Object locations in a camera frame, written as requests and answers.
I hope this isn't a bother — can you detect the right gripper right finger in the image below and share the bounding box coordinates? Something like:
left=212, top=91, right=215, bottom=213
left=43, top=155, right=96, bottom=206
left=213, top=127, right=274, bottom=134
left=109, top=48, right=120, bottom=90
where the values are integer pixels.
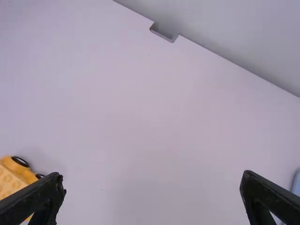
left=239, top=169, right=300, bottom=225

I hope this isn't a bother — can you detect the yellow toy car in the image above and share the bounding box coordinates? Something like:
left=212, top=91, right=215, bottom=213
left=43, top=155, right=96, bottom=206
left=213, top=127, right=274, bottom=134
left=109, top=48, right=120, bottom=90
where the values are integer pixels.
left=0, top=155, right=47, bottom=222

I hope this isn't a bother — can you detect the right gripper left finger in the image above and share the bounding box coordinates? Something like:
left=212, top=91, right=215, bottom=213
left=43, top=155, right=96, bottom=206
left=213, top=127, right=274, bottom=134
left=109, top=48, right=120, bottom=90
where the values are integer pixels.
left=0, top=172, right=67, bottom=225

